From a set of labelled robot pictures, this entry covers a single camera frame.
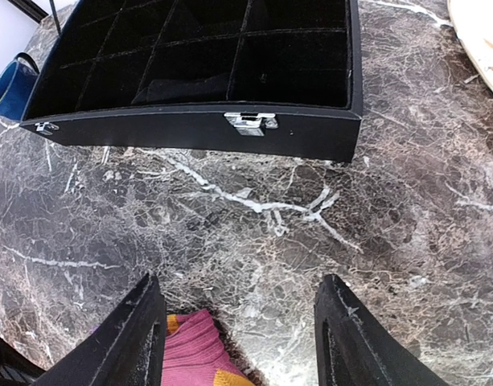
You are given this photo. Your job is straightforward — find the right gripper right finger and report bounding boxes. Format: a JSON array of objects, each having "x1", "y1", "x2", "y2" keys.
[{"x1": 314, "y1": 274, "x2": 446, "y2": 386}]

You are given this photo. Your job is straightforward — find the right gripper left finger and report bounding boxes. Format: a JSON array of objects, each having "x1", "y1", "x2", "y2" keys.
[{"x1": 33, "y1": 273, "x2": 166, "y2": 386}]

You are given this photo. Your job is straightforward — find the maroon orange purple sock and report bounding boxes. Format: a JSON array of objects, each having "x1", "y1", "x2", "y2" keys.
[{"x1": 161, "y1": 310, "x2": 252, "y2": 386}]

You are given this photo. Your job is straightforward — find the black sock with white stripes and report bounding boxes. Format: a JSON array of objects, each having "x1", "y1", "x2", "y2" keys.
[{"x1": 132, "y1": 73, "x2": 229, "y2": 105}]

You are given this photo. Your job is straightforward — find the black storage box with lid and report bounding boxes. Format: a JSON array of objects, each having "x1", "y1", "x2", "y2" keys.
[{"x1": 22, "y1": 0, "x2": 363, "y2": 162}]

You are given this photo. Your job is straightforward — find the dark blue cup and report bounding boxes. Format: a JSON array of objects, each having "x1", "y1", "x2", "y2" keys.
[{"x1": 0, "y1": 52, "x2": 39, "y2": 122}]

